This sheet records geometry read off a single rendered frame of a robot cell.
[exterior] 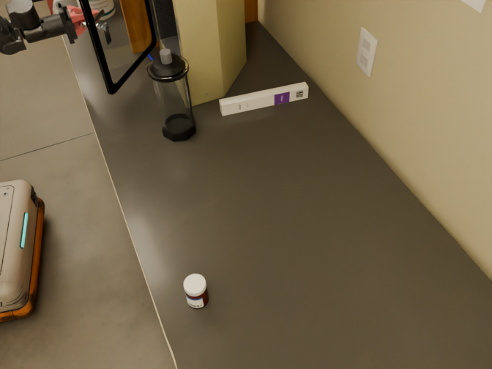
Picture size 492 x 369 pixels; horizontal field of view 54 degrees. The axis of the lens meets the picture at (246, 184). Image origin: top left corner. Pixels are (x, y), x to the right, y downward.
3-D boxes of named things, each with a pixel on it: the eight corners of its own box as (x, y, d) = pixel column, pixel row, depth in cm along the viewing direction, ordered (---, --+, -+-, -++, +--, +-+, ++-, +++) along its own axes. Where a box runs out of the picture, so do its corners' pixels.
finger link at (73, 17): (97, 9, 133) (63, 17, 131) (104, 32, 138) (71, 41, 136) (91, -2, 137) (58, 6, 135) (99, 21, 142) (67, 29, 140)
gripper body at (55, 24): (65, 10, 130) (37, 17, 128) (77, 43, 137) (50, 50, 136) (61, -1, 134) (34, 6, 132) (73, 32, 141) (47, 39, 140)
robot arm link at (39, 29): (22, 33, 136) (27, 48, 134) (13, 15, 130) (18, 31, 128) (47, 27, 138) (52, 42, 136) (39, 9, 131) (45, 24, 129)
